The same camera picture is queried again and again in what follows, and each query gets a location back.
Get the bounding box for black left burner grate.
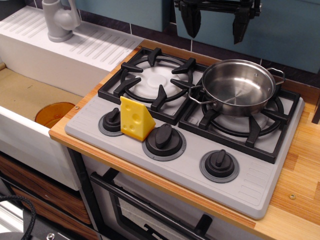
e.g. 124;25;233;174
98;47;207;125

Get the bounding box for white left burner disc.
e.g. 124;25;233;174
130;66;189;100

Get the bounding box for white toy sink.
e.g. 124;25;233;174
0;6;142;191

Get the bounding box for black right stove knob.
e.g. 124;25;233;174
199;149;240;184

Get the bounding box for upper wooden drawer front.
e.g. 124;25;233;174
0;154;87;215

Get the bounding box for black middle stove knob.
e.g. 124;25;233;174
142;123;187;162

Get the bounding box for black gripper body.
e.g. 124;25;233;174
173;0;262;18

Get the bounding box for black left stove knob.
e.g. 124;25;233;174
98;107;123;137

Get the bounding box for black burner grate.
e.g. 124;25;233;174
178;87;302;164
98;47;207;125

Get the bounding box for wooden drawer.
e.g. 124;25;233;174
12;186;99;240
0;154;87;215

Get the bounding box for black stove knob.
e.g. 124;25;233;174
199;149;240;184
98;107;123;137
142;123;187;162

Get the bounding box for toy oven door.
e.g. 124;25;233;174
89;168;256;240

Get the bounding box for yellow toy cheese wedge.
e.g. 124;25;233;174
120;96;156;142

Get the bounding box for stainless steel pot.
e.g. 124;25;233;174
188;59;286;118

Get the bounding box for black oven door handle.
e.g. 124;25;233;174
89;172;208;240

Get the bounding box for grey toy faucet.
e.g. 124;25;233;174
42;0;81;43

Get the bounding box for grey toy stove top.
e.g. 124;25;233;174
64;46;306;221

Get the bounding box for black right burner grate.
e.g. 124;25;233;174
178;87;302;164

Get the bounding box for black braided cable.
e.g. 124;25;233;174
0;194;38;240

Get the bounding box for lower wooden drawer front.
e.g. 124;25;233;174
12;186;99;240

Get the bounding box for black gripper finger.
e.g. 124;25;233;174
232;7;250;44
179;4;201;38

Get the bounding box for orange plastic plate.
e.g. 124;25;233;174
34;102;75;129

